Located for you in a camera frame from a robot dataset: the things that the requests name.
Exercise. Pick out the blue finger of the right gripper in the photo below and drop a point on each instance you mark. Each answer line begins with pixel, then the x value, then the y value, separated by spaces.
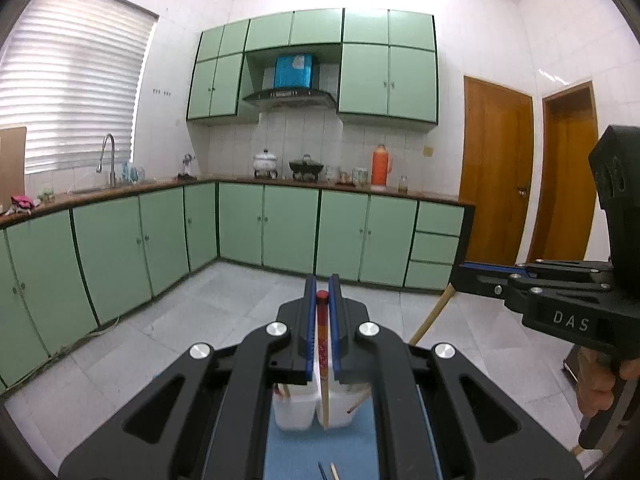
pixel 493 269

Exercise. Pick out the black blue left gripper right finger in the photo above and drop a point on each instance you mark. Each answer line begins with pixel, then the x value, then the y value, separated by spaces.
pixel 437 416

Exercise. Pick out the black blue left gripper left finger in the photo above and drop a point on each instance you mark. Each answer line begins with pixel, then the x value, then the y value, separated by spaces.
pixel 206 416

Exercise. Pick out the plain bamboo chopstick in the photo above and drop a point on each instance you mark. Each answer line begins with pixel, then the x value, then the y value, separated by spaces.
pixel 431 318
pixel 284 391

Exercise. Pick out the red patterned chopstick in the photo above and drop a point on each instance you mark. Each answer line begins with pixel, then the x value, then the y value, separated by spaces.
pixel 364 396
pixel 334 472
pixel 322 297

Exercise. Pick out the green lower kitchen cabinets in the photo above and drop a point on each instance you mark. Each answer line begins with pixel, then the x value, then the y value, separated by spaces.
pixel 73 267

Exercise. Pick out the green kitchen cabinets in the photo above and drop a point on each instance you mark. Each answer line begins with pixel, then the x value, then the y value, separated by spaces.
pixel 73 267
pixel 370 67

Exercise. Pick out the green upper kitchen cabinets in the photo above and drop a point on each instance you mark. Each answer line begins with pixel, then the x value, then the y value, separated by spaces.
pixel 370 67

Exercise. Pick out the person's right hand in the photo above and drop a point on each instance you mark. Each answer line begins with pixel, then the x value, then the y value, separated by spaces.
pixel 595 384

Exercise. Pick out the blue table mat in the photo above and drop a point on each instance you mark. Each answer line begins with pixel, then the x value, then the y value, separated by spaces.
pixel 353 450

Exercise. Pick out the white double utensil holder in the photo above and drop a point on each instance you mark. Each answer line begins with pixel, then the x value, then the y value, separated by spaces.
pixel 302 407

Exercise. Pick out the brown wooden door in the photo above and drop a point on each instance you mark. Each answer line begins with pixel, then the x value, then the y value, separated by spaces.
pixel 497 168
pixel 567 192

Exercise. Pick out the glass jar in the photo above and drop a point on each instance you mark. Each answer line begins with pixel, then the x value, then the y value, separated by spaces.
pixel 403 185

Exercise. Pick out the black chopstick left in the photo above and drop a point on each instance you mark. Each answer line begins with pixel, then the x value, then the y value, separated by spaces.
pixel 322 472

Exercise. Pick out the orange thermos jug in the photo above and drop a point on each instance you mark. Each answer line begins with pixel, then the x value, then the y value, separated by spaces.
pixel 382 166

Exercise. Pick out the black wok pan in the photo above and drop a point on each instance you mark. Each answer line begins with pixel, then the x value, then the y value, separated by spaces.
pixel 305 169

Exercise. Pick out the silver kettle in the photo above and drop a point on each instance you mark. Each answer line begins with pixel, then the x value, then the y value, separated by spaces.
pixel 186 174

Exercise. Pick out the white cooking pot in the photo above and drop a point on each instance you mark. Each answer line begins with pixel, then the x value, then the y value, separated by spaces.
pixel 265 165

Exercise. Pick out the white window blinds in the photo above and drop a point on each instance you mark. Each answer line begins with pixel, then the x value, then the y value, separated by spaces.
pixel 71 73

